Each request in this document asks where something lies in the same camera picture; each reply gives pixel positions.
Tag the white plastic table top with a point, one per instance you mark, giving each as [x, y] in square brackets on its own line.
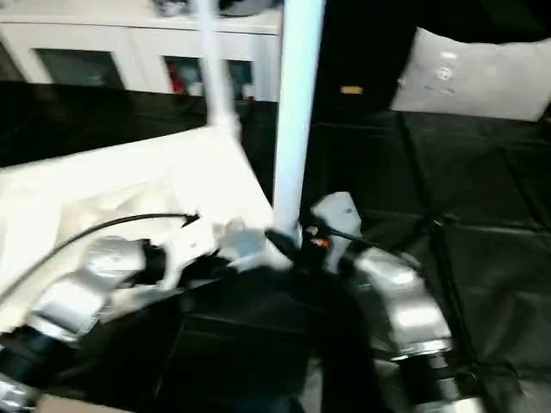
[129, 180]

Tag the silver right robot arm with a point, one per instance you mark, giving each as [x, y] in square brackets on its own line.
[409, 301]

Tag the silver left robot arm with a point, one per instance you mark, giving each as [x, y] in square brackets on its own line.
[77, 292]

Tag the small gold label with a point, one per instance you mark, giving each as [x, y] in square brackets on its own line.
[351, 90]

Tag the red bottle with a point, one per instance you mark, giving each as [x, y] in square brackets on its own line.
[175, 79]

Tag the white curved plastic panel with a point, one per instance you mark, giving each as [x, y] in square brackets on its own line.
[473, 77]

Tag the white glass-door cabinet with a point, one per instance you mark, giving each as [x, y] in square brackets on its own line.
[107, 38]

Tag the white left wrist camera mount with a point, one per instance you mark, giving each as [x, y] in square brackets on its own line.
[189, 245]

